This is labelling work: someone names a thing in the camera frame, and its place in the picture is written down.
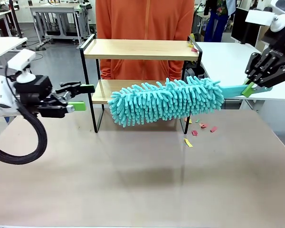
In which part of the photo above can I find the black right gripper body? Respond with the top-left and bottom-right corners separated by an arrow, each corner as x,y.
261,21 -> 285,72

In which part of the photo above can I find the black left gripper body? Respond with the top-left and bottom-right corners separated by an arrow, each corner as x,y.
14,75 -> 67,113

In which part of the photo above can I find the teal microfiber duster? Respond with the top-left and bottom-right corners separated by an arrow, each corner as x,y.
107,76 -> 274,128

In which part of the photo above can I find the white table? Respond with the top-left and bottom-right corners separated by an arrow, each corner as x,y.
194,41 -> 285,110

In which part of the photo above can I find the black monitor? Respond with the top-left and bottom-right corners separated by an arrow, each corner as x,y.
231,7 -> 262,47

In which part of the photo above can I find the white desk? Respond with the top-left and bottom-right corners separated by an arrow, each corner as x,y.
0,37 -> 29,65

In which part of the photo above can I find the person in blue trousers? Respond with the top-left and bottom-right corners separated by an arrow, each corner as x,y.
203,0 -> 236,43

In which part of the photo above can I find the black pole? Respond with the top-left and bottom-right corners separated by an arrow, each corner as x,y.
9,0 -> 24,39

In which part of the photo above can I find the person in orange hoodie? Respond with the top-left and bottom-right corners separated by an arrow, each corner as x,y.
95,0 -> 195,81

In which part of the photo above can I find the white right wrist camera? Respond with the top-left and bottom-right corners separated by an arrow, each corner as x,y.
245,9 -> 285,33

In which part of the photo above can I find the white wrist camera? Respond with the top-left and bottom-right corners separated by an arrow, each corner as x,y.
6,48 -> 37,84
245,9 -> 285,33

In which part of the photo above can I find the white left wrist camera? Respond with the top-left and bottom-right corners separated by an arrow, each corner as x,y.
6,48 -> 37,84

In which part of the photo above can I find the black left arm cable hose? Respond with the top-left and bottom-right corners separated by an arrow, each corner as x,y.
0,102 -> 48,165

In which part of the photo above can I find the wooden two-tier black-frame shelf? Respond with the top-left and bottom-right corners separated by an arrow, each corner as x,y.
79,34 -> 204,135

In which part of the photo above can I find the metal frame workbench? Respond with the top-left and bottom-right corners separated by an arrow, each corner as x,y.
29,2 -> 92,47

